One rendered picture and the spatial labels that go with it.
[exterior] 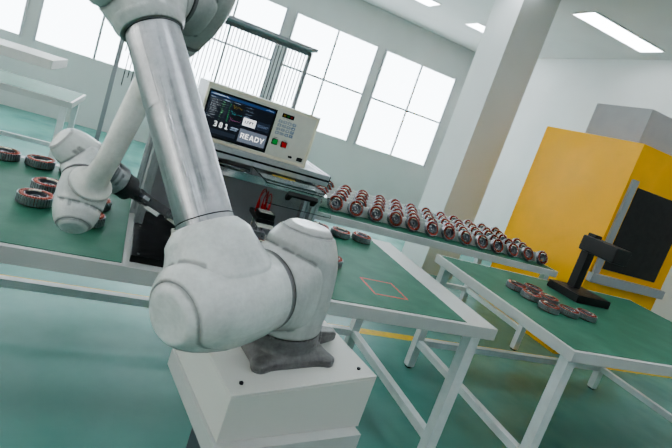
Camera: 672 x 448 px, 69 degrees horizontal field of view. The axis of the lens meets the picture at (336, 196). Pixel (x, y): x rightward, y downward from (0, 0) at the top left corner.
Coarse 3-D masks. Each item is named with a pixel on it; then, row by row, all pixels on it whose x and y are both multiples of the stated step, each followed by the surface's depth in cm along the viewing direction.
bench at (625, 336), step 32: (480, 288) 261; (544, 288) 309; (544, 320) 234; (576, 320) 255; (608, 320) 281; (640, 320) 312; (416, 352) 307; (480, 352) 327; (512, 352) 340; (576, 352) 204; (608, 352) 218; (640, 352) 236; (480, 416) 245; (544, 416) 213
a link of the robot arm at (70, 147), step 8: (72, 128) 126; (56, 136) 125; (64, 136) 123; (72, 136) 124; (80, 136) 125; (88, 136) 128; (56, 144) 123; (64, 144) 123; (72, 144) 123; (80, 144) 124; (88, 144) 126; (96, 144) 129; (56, 152) 123; (64, 152) 123; (72, 152) 123; (80, 152) 125; (88, 152) 125; (96, 152) 127; (64, 160) 124; (72, 160) 124; (80, 160) 124; (88, 160) 124; (64, 168) 123
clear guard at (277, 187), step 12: (276, 180) 173; (288, 180) 182; (300, 180) 192; (276, 192) 164; (300, 192) 169; (312, 192) 174; (276, 204) 162; (288, 204) 164; (300, 204) 166; (324, 204) 171; (324, 216) 169
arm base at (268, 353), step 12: (264, 336) 95; (324, 336) 106; (252, 348) 95; (264, 348) 95; (276, 348) 94; (288, 348) 95; (300, 348) 96; (312, 348) 99; (252, 360) 92; (264, 360) 93; (276, 360) 94; (288, 360) 95; (300, 360) 96; (312, 360) 98; (324, 360) 99; (264, 372) 92
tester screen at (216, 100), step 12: (216, 96) 174; (228, 96) 175; (216, 108) 175; (228, 108) 176; (240, 108) 177; (252, 108) 179; (264, 108) 180; (228, 120) 177; (240, 120) 179; (264, 120) 182; (228, 132) 178; (264, 132) 183
